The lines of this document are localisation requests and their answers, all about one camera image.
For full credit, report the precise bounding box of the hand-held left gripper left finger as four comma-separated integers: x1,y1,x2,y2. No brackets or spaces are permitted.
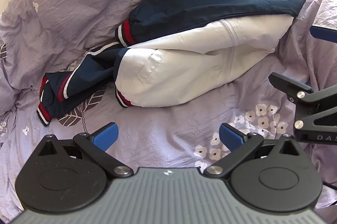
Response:
38,122,134,178

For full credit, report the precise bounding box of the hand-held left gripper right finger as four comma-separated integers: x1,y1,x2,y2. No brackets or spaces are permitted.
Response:
204,123,304,179

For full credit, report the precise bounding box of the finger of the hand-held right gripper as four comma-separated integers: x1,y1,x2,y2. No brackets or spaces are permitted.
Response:
310,25,337,43
268,72,337,145

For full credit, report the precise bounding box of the navy and white jacket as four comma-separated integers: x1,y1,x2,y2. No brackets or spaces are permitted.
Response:
37,0,307,126

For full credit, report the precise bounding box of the purple floral duvet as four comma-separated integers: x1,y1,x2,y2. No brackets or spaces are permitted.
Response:
0,0,337,224

